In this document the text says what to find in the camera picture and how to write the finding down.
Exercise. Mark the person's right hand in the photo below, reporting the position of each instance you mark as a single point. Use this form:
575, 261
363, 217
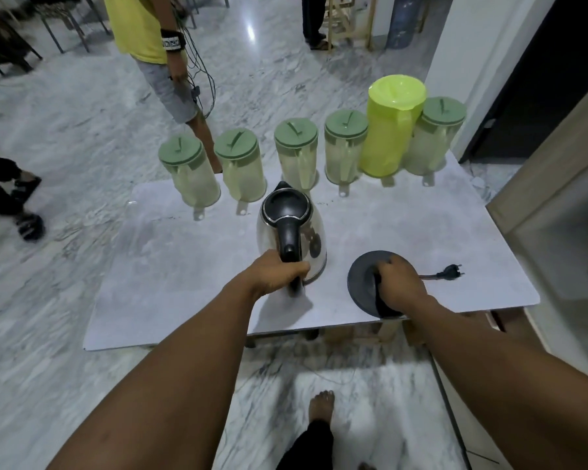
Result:
402, 286

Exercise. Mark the person's left fingers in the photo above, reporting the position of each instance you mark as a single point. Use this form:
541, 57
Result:
296, 272

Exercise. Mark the black wristband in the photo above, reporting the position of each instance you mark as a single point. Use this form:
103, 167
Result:
172, 42

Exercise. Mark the person's right fingers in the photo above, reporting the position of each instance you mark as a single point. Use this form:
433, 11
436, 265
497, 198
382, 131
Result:
384, 269

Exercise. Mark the person's left forearm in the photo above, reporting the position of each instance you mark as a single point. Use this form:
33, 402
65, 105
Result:
176, 386

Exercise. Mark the black round kettle base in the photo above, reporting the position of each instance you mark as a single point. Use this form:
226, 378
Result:
361, 283

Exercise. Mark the blue water jug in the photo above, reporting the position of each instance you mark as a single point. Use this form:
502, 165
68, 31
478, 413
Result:
404, 21

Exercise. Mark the person's right forearm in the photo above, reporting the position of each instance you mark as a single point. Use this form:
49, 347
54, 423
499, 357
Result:
495, 381

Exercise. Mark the wooden rack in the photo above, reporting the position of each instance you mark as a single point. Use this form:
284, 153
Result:
345, 19

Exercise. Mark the clear pitcher with green lid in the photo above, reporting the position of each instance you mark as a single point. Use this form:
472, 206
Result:
343, 146
191, 171
242, 166
433, 136
296, 151

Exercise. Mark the tall yellow-green plastic pitcher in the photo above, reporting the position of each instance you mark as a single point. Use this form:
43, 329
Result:
389, 127

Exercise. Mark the person's left hand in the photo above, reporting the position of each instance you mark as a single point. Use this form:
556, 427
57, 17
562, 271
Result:
269, 276

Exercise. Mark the black metal chair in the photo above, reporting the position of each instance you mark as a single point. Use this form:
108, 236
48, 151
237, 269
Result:
10, 48
63, 14

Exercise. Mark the person's leg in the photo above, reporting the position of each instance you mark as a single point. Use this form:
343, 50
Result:
316, 435

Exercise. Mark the wooden door panel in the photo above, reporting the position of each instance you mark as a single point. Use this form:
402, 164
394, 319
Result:
553, 190

